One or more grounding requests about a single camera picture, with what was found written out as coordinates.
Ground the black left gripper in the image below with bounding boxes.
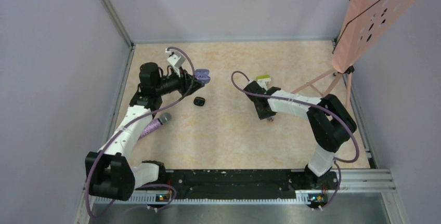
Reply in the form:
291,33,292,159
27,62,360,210
155,65,204,96

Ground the grey purple charging case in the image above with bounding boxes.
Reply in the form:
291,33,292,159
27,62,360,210
194,69,211,84

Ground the glossy black charging case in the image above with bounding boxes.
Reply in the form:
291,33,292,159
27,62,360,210
193,97,206,107

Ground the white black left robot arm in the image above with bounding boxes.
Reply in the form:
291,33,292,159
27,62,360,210
85,62,210,201

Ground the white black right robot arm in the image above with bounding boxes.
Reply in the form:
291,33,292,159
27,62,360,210
243,81,357,189

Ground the green white purple toy block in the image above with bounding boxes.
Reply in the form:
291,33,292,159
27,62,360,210
256,74,271,83

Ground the purple glitter microphone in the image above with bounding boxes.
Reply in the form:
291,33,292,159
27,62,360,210
138,112,172,139

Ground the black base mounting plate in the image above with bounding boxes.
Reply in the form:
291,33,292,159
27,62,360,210
155,169,338,200

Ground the pink music stand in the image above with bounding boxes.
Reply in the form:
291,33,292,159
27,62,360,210
293,0,416,108

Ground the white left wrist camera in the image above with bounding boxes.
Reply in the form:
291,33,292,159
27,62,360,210
165,49,186,77

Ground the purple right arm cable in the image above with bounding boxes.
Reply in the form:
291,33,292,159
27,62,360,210
230,70,361,211

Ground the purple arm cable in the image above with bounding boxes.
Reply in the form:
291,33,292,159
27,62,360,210
230,70,361,211
84,46,197,220

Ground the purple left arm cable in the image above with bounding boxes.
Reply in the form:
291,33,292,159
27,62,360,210
84,46,197,220

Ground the aluminium frame rail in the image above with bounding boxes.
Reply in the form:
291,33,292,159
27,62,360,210
79,169,397,206

